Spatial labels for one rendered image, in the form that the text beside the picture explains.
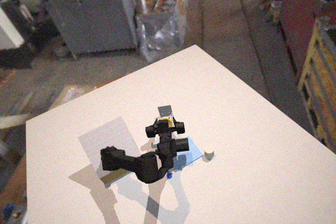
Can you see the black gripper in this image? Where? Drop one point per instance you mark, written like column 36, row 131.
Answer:
column 178, row 126

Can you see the grey dish rack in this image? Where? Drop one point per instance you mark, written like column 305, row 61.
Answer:
column 165, row 111

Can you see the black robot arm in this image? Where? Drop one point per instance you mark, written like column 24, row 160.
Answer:
column 145, row 166

